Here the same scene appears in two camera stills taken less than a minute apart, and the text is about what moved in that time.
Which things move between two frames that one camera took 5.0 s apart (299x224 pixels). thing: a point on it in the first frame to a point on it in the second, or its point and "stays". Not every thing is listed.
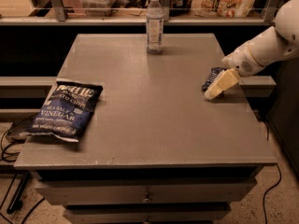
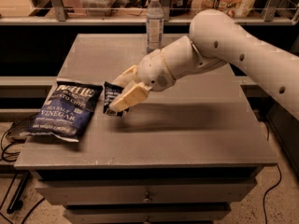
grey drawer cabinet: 156,150 stays
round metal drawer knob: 147,198 stays
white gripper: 239,61 to 153,71
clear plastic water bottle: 154,24 stays
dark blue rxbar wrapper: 213,75 to 110,91
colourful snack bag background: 224,1 stays
